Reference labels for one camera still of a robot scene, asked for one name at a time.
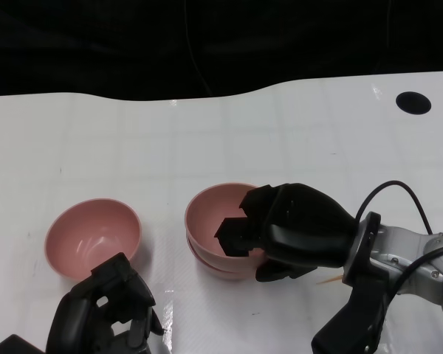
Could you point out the black right wrist camera bracket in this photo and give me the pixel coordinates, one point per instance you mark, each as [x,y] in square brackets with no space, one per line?
[354,324]

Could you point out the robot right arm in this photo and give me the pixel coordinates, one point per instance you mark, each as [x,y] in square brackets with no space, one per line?
[424,265]

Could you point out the black cloth backdrop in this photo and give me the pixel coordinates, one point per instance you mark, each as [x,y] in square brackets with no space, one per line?
[96,44]

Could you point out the small orange brown sliver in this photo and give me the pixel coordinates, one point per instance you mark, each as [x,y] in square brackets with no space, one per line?
[332,280]

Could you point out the black round table grommet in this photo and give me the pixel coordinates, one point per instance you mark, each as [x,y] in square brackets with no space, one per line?
[413,103]

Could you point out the pink plastic bowl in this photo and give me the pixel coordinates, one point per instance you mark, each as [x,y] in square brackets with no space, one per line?
[221,273]
[92,228]
[206,217]

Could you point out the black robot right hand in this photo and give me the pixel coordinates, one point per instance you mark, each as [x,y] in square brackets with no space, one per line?
[302,228]

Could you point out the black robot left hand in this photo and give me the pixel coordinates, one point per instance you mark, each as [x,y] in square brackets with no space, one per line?
[74,321]

